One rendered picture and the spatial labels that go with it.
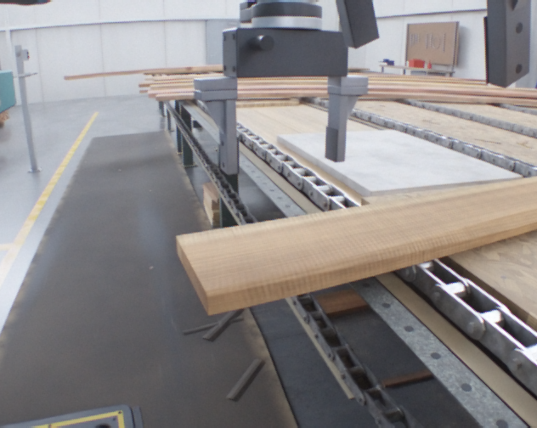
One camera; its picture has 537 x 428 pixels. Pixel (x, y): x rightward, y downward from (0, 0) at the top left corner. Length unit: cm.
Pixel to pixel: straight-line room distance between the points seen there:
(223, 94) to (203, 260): 19
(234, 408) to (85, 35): 1217
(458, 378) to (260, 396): 114
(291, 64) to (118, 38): 1251
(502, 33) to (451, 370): 31
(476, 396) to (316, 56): 37
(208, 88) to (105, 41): 1253
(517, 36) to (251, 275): 34
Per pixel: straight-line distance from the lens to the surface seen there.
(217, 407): 149
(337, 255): 50
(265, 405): 149
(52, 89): 1315
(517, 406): 44
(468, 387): 43
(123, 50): 1289
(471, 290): 54
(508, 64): 26
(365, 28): 35
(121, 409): 109
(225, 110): 44
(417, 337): 48
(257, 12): 45
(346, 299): 199
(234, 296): 44
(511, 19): 25
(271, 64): 44
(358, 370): 84
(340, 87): 49
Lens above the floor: 110
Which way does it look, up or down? 22 degrees down
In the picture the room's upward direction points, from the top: straight up
